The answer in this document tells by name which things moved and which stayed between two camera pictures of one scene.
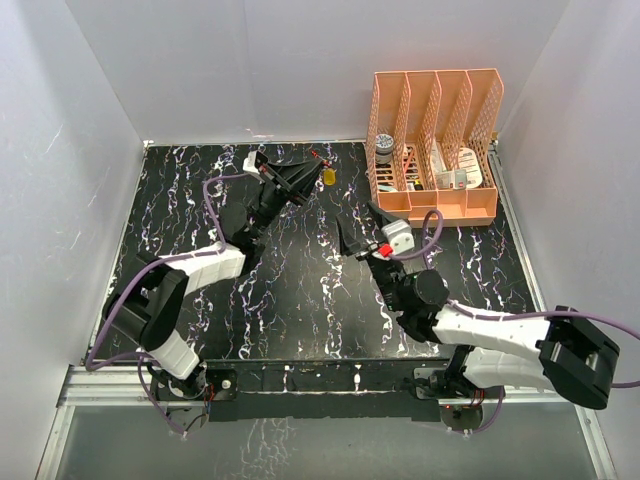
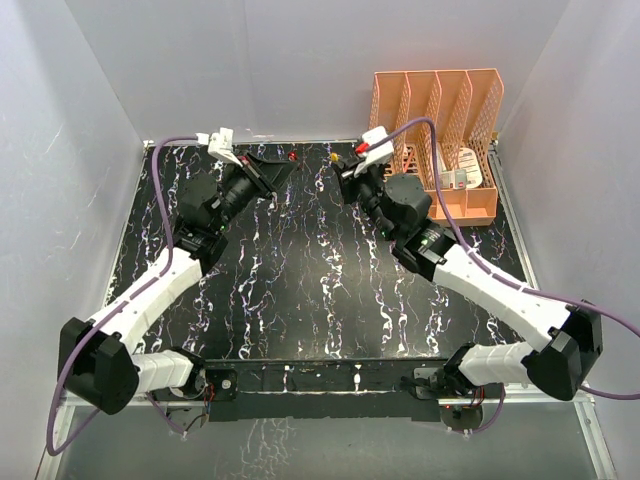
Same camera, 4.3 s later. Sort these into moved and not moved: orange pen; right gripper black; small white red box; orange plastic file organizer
Moved: right gripper black
Not moved: orange plastic file organizer; orange pen; small white red box
